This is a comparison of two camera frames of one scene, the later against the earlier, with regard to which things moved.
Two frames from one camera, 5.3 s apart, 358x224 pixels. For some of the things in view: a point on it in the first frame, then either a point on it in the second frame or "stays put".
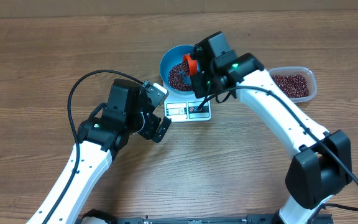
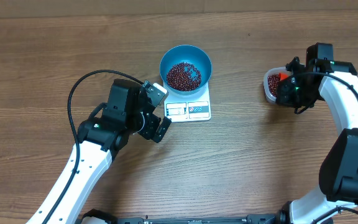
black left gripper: (149, 132) stays put
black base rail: (260, 219) stays put
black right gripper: (197, 83) to (283, 99)
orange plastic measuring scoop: (192, 64) to (282, 76)
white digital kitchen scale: (180, 108) stays put
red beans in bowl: (176, 76) stays put
